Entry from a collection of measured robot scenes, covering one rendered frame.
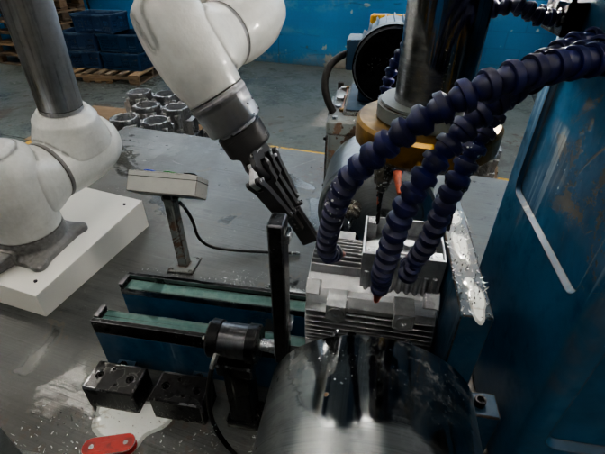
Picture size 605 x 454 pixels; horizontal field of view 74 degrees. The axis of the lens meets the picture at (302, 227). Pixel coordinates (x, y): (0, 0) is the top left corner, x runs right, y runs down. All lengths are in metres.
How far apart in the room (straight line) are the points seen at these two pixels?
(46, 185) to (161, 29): 0.61
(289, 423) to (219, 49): 0.47
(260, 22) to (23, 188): 0.65
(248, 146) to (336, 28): 5.75
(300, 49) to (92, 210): 5.52
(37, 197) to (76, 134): 0.18
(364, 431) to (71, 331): 0.80
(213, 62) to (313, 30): 5.85
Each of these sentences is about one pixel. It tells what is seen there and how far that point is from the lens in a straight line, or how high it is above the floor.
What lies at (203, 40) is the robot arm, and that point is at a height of 1.41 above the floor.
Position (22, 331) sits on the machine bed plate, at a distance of 1.13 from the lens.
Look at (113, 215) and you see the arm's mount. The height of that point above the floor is 0.89.
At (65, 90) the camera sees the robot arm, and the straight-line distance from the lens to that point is 1.13.
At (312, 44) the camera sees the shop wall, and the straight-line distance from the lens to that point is 6.46.
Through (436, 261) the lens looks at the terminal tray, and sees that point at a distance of 0.60.
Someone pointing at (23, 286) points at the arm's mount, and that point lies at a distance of 1.13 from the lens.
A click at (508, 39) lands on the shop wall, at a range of 6.19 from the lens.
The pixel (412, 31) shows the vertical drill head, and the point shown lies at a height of 1.44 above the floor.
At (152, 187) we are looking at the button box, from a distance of 0.98.
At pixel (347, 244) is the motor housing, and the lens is 0.67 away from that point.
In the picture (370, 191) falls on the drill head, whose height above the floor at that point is 1.10.
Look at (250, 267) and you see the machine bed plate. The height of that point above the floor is 0.80.
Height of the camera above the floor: 1.51
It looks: 35 degrees down
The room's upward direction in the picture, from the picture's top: straight up
